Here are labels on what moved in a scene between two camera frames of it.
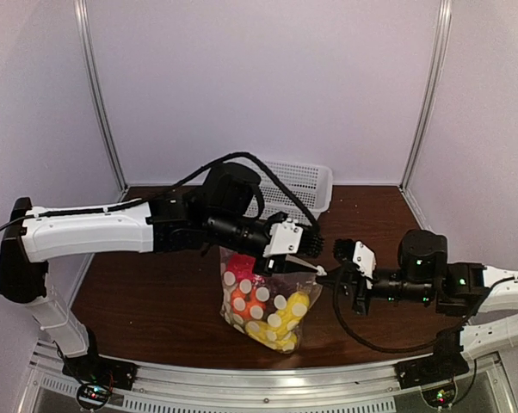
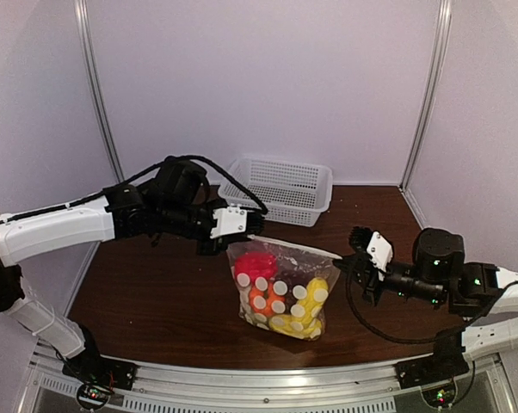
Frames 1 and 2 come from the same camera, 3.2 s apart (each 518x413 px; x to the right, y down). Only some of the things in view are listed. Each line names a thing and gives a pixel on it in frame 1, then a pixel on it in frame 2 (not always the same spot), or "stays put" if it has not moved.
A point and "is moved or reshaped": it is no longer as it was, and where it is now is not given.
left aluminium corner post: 82,25 stays put
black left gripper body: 225,229 -> 176,217
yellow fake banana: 280,333 -> 305,323
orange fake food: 247,303 -> 267,302
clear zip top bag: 268,308 is moved or reshaped
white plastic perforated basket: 311,184 stays put
